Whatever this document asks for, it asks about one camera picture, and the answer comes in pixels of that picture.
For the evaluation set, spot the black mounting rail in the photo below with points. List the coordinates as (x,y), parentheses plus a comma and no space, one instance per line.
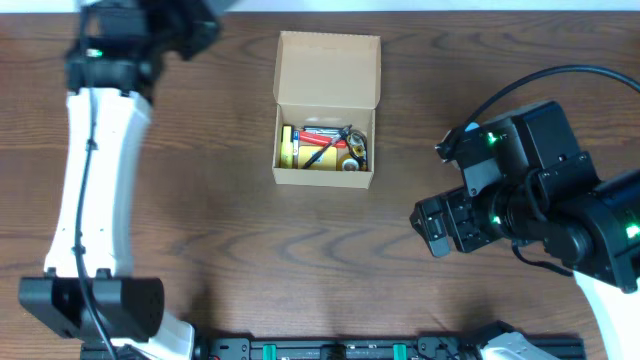
(428,347)

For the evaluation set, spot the red black stapler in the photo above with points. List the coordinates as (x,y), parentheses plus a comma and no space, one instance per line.
(320,136)

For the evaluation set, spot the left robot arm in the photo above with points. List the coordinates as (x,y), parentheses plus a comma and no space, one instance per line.
(88,290)

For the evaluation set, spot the yellow sticky note pad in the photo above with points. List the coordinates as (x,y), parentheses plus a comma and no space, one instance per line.
(327,161)

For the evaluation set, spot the black pen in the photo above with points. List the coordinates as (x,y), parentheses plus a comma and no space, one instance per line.
(341,135)

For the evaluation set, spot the brown cardboard box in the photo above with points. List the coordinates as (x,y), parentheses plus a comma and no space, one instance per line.
(326,80)

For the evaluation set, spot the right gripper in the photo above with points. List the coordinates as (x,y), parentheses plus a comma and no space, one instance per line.
(451,223)

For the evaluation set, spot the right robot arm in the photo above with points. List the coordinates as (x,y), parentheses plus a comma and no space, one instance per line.
(525,179)

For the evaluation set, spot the yellow tape roll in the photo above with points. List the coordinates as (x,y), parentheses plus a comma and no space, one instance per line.
(348,163)

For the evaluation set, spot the correction tape dispenser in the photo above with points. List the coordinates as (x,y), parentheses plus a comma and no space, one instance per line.
(357,144)

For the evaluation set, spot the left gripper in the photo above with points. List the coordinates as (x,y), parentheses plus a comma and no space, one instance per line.
(198,32)

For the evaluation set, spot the small blue white box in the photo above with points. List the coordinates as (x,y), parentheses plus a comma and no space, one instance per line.
(295,147)

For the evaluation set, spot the yellow highlighter marker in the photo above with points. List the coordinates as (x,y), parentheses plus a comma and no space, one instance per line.
(286,147)

